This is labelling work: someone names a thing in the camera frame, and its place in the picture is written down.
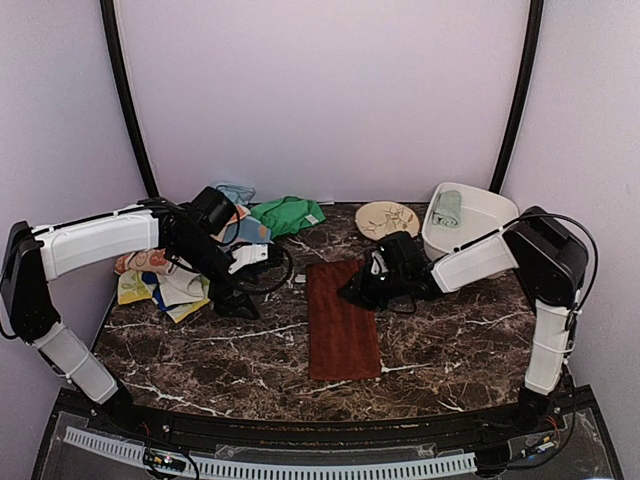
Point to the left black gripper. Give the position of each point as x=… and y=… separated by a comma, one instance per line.
x=225, y=306

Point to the white plastic tub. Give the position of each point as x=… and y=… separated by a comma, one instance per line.
x=481, y=213

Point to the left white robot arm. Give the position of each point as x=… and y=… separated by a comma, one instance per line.
x=53, y=273

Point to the mint green panda towel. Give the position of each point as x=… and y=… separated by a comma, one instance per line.
x=446, y=211

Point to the bright green towel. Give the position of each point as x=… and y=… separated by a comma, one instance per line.
x=288, y=215

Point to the black frame post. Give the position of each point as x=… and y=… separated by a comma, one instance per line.
x=521, y=89
x=124, y=93

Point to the white yellow patterned towel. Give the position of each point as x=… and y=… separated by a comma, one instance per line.
x=179, y=294

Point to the dark red towel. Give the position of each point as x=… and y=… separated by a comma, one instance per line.
x=343, y=340

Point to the white slotted cable duct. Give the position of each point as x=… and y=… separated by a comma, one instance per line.
x=241, y=463

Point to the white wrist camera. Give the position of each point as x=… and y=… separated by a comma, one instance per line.
x=378, y=265
x=245, y=255

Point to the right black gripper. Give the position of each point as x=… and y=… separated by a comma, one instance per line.
x=361, y=290

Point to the light blue towel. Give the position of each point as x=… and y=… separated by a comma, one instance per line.
x=238, y=194

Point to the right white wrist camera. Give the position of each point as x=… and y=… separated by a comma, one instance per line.
x=378, y=265

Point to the small green circuit board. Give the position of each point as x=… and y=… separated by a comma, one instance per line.
x=162, y=460

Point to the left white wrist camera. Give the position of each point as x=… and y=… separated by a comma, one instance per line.
x=245, y=255

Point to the right black frame post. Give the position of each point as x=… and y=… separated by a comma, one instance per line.
x=521, y=89

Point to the beige bird ceramic plate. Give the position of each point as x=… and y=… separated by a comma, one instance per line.
x=378, y=219

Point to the blue orange patterned towel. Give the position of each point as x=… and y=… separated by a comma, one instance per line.
x=248, y=230

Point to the left black frame post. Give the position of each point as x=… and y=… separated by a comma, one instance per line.
x=124, y=93

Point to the orange pink patterned towel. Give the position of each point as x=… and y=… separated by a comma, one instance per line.
x=154, y=260

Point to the black front table rail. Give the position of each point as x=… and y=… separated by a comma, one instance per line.
x=198, y=431

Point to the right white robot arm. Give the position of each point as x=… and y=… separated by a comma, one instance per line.
x=555, y=269

